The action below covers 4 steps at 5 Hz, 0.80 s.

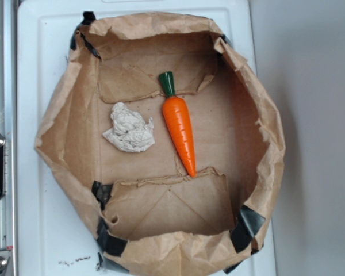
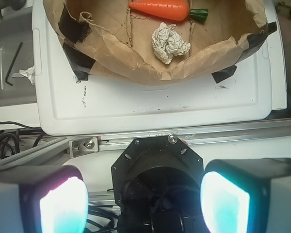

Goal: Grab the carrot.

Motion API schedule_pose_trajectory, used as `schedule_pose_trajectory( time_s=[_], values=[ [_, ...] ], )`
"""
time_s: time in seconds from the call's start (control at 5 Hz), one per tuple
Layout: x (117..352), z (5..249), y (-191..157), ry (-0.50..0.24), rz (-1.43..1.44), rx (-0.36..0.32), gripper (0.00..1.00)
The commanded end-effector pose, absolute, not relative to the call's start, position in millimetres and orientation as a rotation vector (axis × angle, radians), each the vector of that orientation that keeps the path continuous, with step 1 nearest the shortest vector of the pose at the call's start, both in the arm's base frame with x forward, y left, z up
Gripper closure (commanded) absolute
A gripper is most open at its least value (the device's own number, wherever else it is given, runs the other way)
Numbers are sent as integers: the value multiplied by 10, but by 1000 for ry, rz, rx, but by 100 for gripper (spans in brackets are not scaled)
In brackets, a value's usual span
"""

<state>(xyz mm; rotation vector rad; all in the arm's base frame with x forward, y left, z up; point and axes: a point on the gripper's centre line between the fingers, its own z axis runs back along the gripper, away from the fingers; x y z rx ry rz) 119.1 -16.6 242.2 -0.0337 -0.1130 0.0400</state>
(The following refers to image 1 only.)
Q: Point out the orange toy carrot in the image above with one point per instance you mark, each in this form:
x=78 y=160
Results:
x=177 y=119

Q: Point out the brown paper bag tray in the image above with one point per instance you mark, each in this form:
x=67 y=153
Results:
x=148 y=215

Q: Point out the aluminium frame rail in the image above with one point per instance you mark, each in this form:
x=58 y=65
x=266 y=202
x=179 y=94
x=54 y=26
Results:
x=8 y=85

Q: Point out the crumpled white paper ball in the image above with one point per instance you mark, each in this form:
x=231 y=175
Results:
x=130 y=132

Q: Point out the white plastic cutting board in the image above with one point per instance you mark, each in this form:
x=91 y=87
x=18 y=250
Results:
x=53 y=238

